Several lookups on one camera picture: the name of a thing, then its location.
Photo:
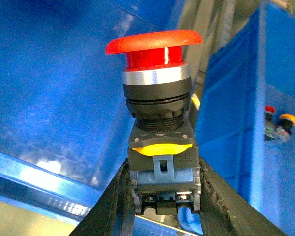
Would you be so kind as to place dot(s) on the blue target bin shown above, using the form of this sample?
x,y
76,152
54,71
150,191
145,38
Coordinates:
x,y
246,124

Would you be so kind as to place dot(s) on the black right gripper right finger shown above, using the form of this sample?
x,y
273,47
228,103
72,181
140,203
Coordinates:
x,y
225,213

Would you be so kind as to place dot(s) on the yellow mushroom push button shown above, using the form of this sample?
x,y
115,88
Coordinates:
x,y
283,129

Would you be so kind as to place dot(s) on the blue middle bin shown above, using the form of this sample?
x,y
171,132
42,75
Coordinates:
x,y
61,98

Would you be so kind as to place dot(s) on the red mushroom push button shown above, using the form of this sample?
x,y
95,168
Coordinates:
x,y
162,150
269,127

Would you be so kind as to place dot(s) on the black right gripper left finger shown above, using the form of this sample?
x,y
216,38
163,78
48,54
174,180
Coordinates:
x,y
113,214

